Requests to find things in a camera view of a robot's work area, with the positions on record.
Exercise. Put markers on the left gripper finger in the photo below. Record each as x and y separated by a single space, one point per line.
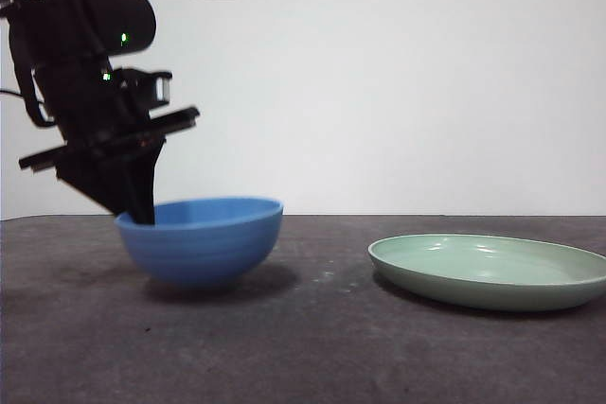
97 181
144 177

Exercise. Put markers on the dark grey table mat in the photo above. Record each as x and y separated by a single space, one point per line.
303 356

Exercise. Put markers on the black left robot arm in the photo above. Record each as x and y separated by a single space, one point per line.
128 16

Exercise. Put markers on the blue ribbed bowl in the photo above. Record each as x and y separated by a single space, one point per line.
203 252

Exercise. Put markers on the pale green plate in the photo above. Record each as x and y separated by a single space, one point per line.
478 293

